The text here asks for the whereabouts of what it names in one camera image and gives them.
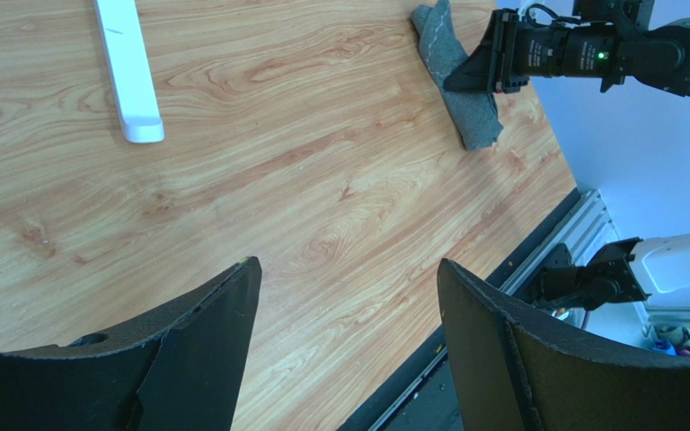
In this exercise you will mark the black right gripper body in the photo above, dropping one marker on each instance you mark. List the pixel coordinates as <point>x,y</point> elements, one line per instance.
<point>608,40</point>

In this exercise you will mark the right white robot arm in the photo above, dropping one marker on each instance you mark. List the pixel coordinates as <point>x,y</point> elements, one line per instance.
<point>646,153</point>

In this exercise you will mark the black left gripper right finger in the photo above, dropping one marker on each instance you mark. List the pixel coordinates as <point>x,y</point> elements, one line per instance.
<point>517,368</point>

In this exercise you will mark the aluminium frame rail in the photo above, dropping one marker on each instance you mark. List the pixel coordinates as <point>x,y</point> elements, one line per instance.
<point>566,239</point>

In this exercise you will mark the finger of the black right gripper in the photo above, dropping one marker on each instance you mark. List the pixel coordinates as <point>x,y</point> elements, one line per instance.
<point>489,69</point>

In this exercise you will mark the grey cloth napkin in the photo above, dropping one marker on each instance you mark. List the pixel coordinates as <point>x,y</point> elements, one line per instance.
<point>474,114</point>

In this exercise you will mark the white stand base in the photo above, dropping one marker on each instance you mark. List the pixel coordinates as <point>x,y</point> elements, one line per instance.
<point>129,70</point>

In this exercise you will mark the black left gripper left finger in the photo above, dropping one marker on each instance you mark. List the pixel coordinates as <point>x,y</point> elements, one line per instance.
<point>178,366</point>

